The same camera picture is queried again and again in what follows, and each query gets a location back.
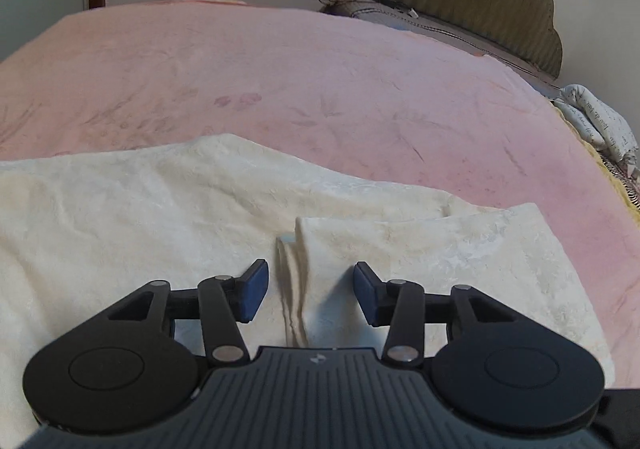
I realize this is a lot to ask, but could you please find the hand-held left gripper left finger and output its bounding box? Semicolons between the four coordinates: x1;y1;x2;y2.
90;258;271;368

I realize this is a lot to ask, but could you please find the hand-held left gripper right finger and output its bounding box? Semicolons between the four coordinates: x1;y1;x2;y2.
352;260;507;370

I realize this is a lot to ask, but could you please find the cream white towel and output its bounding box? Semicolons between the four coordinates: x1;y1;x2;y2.
0;133;617;432

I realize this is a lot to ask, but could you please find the pink blanket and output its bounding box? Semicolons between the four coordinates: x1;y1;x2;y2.
0;0;640;380

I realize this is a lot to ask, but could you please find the folded white printed quilt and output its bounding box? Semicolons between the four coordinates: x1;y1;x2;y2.
552;84;640;166

